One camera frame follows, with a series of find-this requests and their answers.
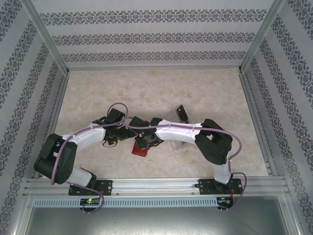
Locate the aluminium table back rail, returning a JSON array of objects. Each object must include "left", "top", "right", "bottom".
[{"left": 67, "top": 65, "right": 242, "bottom": 71}]

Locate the right green circuit board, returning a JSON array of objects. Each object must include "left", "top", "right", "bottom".
[{"left": 218, "top": 196, "right": 235, "bottom": 205}]

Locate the green circuit board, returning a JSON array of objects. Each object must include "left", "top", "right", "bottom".
[
  {"left": 218, "top": 196, "right": 235, "bottom": 205},
  {"left": 80, "top": 198, "right": 101, "bottom": 206}
]

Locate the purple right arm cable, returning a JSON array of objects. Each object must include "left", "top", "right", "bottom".
[{"left": 122, "top": 117, "right": 250, "bottom": 213}]

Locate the slotted grey cable duct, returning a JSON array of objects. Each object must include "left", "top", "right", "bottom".
[{"left": 33, "top": 197, "right": 219, "bottom": 208}]

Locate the red leather card holder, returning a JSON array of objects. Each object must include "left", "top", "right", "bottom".
[{"left": 131, "top": 141, "right": 150, "bottom": 157}]

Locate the left green circuit board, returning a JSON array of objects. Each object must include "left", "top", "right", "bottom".
[{"left": 80, "top": 198, "right": 101, "bottom": 206}]

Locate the aluminium frame post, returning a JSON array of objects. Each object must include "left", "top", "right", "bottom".
[
  {"left": 237, "top": 0, "right": 286, "bottom": 74},
  {"left": 22, "top": 0, "right": 71, "bottom": 75}
]

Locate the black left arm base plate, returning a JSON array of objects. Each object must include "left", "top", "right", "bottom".
[{"left": 67, "top": 179, "right": 113, "bottom": 197}]

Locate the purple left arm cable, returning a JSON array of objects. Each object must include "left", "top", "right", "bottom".
[{"left": 50, "top": 102, "right": 132, "bottom": 213}]

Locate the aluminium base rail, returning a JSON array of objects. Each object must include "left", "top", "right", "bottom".
[{"left": 23, "top": 178, "right": 287, "bottom": 196}]

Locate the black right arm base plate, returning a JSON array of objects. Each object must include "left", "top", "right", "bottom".
[{"left": 198, "top": 178, "right": 242, "bottom": 196}]

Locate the aluminium table side rail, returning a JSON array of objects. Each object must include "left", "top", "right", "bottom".
[
  {"left": 34, "top": 70, "right": 71, "bottom": 181},
  {"left": 238, "top": 70, "right": 279, "bottom": 177}
]

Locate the clear acrylic card stand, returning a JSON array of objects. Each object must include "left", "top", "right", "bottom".
[{"left": 168, "top": 104, "right": 194, "bottom": 151}]

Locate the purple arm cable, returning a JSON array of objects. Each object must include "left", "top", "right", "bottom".
[
  {"left": 122, "top": 117, "right": 250, "bottom": 213},
  {"left": 50, "top": 102, "right": 132, "bottom": 213}
]

